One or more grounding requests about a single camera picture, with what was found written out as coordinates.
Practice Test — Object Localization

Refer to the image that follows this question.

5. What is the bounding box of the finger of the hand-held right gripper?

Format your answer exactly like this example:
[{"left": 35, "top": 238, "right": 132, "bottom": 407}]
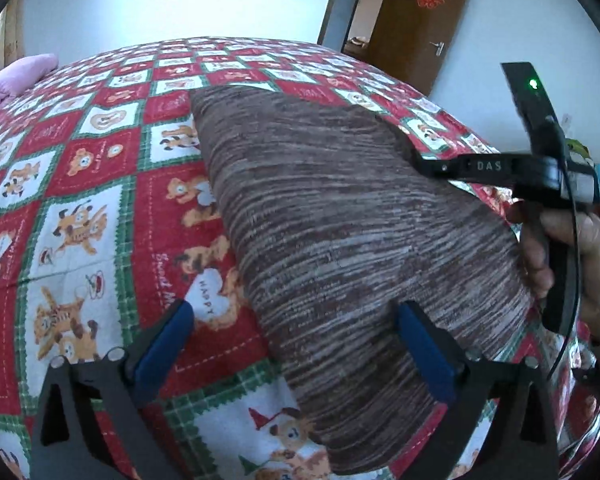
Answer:
[{"left": 412, "top": 152, "right": 518, "bottom": 184}]

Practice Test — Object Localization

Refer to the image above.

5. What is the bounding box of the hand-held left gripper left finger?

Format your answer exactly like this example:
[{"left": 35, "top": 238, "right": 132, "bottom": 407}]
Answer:
[{"left": 30, "top": 299, "right": 196, "bottom": 480}]

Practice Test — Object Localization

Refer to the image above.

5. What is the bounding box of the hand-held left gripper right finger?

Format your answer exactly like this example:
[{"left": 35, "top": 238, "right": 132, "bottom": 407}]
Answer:
[{"left": 397, "top": 301, "right": 563, "bottom": 480}]

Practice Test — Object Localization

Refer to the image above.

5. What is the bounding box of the brown striped pillow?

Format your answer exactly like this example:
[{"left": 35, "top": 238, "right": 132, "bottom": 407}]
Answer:
[{"left": 189, "top": 84, "right": 536, "bottom": 477}]

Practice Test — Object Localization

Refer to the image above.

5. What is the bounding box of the brown wooden door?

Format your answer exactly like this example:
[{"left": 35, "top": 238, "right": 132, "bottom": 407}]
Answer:
[{"left": 367, "top": 0, "right": 475, "bottom": 97}]

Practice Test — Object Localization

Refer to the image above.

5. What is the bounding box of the red printed bed blanket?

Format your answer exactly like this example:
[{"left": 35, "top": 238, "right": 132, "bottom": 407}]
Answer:
[{"left": 0, "top": 36, "right": 600, "bottom": 480}]

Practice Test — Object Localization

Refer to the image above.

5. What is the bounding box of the folded pink blanket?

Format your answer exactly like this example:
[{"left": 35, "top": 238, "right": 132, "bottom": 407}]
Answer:
[{"left": 0, "top": 54, "right": 59, "bottom": 116}]

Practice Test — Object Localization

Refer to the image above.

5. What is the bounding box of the beige curtain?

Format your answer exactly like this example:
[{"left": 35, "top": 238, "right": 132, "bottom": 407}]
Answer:
[{"left": 0, "top": 0, "right": 26, "bottom": 67}]

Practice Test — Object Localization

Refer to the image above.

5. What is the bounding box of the black cable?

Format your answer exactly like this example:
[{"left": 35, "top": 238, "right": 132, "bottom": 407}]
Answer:
[{"left": 544, "top": 115, "right": 581, "bottom": 380}]

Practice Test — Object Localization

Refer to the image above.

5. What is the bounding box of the brown door frame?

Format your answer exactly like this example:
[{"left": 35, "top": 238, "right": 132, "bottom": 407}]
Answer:
[{"left": 317, "top": 0, "right": 396, "bottom": 57}]

